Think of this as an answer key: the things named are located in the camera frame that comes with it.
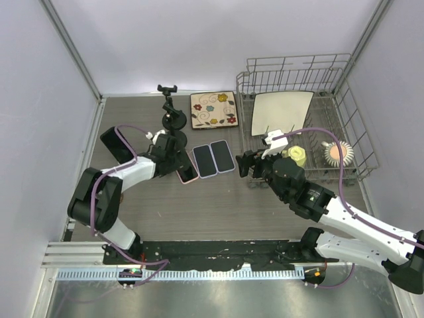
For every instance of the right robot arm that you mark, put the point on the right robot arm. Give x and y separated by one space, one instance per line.
391 251

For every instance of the white cable duct strip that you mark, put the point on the white cable duct strip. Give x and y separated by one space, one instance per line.
133 274

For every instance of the pink case phone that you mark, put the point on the pink case phone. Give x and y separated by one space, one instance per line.
187 172

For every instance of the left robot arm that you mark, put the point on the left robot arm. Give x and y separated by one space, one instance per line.
97 197

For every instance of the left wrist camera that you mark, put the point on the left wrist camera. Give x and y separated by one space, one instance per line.
154 137

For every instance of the floral square plate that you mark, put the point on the floral square plate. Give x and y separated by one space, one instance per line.
213 110

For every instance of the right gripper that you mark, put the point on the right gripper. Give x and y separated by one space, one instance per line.
250 158

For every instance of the grey wire dish rack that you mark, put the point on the grey wire dish rack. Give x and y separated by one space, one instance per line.
332 109

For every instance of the black phone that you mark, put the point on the black phone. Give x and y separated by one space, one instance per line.
117 145

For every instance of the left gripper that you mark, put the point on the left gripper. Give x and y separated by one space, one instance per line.
180 161

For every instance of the black round phone stand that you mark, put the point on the black round phone stand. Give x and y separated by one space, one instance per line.
173 118
181 136

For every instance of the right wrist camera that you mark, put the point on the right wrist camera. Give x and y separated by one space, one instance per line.
276 143

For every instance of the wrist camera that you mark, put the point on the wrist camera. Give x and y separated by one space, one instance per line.
276 143
154 137

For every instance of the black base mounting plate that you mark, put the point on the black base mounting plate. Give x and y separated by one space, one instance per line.
224 256

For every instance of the yellow faceted cup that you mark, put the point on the yellow faceted cup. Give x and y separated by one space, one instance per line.
298 155

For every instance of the purple case phone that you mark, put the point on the purple case phone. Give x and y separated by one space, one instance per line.
223 157
204 161

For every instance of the white square plate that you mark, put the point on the white square plate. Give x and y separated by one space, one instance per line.
284 110

